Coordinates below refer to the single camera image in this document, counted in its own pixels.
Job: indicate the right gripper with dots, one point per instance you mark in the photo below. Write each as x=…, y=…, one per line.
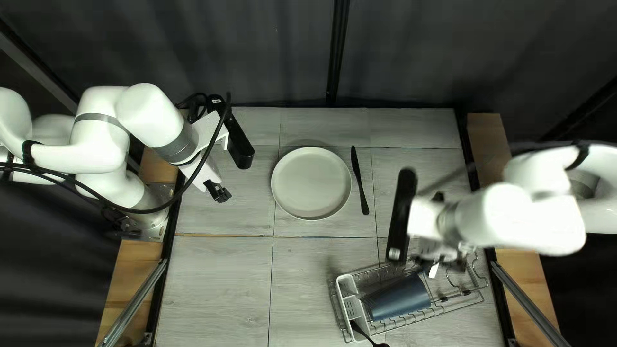
x=426, y=219

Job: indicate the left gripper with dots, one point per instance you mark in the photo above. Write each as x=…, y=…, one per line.
x=207, y=135

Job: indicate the dark blue cup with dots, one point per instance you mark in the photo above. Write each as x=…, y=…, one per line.
x=400, y=299

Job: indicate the black spoon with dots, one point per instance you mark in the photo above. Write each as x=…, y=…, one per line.
x=362, y=332

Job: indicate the white cutlery holder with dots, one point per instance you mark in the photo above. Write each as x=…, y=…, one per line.
x=348, y=294

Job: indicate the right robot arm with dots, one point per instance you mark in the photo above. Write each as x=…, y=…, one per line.
x=520, y=217

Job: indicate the black knife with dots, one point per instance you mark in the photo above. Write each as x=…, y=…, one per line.
x=359, y=183

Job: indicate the pale round plate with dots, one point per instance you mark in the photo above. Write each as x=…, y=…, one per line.
x=311, y=183

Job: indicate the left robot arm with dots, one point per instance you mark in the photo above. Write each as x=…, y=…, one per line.
x=140, y=115

